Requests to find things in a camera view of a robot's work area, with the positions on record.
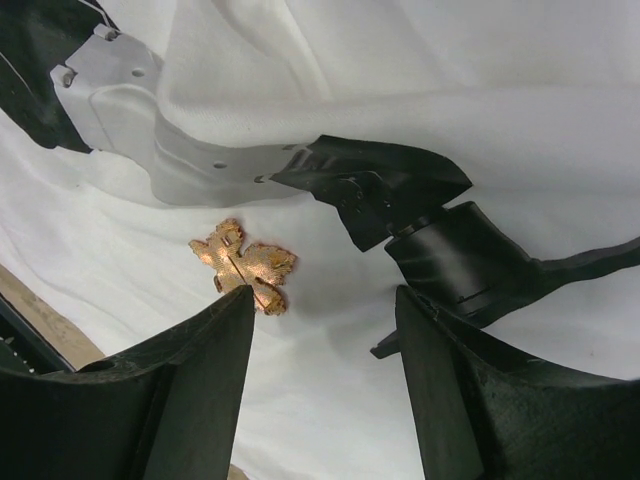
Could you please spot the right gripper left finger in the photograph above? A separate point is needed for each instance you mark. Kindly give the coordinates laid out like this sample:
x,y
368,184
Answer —
x,y
168,407

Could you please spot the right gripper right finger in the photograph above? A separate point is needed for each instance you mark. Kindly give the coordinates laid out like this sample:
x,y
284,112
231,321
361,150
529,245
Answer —
x,y
484,409

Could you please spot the white printed t-shirt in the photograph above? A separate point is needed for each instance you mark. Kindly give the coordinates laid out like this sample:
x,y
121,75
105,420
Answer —
x,y
536,101

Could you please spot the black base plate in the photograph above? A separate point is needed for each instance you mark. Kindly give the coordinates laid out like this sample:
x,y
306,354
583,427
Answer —
x,y
23,348

